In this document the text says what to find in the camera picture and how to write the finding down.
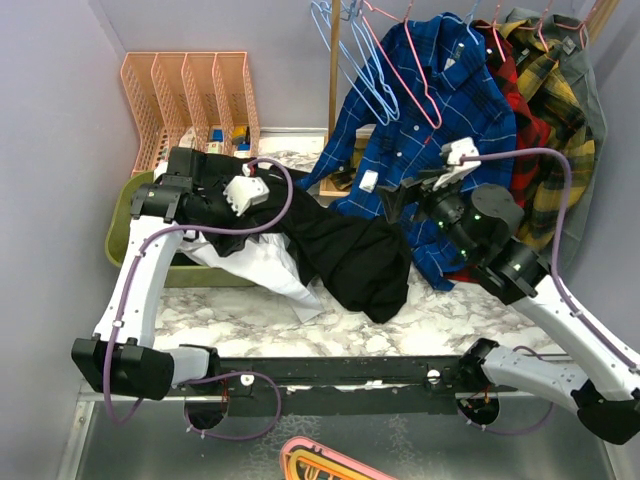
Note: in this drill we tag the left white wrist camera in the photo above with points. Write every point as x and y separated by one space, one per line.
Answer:
243 192

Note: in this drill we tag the white shirt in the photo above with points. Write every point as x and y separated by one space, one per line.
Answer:
265 261

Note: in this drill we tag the green plastic basket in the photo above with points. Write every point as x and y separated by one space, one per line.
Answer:
183 272

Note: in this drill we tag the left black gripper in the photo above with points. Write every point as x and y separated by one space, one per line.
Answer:
217 192

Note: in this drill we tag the black shirt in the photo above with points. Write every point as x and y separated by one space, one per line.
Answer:
363 263

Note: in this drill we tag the yellow plaid shirt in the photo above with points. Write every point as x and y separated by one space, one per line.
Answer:
551 99

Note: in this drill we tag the pink perforated file organizer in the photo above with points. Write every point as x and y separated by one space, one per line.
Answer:
173 93

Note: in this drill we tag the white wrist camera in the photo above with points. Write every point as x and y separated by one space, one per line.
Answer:
243 192
460 161

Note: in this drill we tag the aluminium frame rail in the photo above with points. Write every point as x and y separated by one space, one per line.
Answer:
97 449

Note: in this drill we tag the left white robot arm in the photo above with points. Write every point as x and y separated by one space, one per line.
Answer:
120 357

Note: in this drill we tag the wooden clothes rack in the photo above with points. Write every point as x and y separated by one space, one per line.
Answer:
334 95

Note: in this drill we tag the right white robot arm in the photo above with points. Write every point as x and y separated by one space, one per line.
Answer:
598 387

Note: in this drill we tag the red plaid shirt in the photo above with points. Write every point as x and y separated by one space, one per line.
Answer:
531 131

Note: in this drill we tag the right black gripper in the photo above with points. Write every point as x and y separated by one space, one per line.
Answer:
394 199

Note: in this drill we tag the blue wire hanger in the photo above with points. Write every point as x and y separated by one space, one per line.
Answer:
464 22
355 54

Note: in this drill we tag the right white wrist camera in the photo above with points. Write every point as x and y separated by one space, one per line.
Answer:
460 161

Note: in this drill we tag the grey shirt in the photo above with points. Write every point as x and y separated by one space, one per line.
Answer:
576 65

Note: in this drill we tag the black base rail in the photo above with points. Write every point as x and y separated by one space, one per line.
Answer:
326 386

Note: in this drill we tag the pink orange object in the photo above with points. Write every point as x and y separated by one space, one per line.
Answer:
303 458

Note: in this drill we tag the blue plaid shirt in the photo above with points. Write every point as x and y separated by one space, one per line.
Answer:
440 101

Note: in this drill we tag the yellow black item in organizer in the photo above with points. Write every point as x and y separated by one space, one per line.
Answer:
241 136

